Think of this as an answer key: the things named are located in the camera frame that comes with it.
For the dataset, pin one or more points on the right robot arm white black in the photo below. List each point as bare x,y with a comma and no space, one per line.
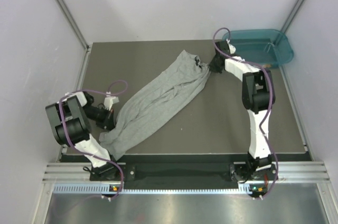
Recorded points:
258,96

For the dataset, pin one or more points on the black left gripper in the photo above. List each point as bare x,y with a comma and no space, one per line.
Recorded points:
108,123

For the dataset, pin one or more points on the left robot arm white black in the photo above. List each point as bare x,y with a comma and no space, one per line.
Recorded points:
70,124

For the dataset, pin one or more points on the left aluminium frame post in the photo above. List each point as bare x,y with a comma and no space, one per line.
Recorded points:
71,21

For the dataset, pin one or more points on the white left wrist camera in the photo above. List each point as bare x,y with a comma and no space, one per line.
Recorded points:
110,100

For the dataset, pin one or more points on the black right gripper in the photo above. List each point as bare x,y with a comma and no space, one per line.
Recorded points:
213,68

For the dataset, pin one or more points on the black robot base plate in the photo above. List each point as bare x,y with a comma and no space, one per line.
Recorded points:
185,171

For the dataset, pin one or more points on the aluminium front rail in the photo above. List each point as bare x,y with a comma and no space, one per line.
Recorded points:
289,172

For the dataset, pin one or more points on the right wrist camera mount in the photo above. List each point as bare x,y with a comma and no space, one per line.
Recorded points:
225,47

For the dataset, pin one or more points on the grey adidas t-shirt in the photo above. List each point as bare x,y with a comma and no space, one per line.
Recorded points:
156,103

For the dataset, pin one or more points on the teal plastic bin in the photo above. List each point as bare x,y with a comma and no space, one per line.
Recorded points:
268,47

